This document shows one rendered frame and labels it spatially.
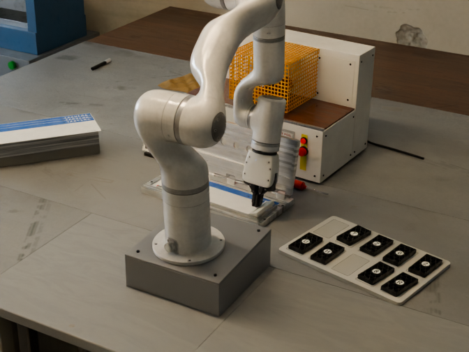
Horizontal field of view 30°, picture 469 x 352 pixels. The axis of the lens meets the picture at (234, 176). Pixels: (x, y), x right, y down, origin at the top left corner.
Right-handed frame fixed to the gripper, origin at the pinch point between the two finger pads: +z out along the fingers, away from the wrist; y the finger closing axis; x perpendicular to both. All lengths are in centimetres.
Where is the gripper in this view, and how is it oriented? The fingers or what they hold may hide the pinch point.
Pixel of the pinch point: (257, 200)
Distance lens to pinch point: 263.8
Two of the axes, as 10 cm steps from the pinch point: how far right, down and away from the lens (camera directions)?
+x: 5.4, -1.6, 8.3
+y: 8.3, 2.5, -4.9
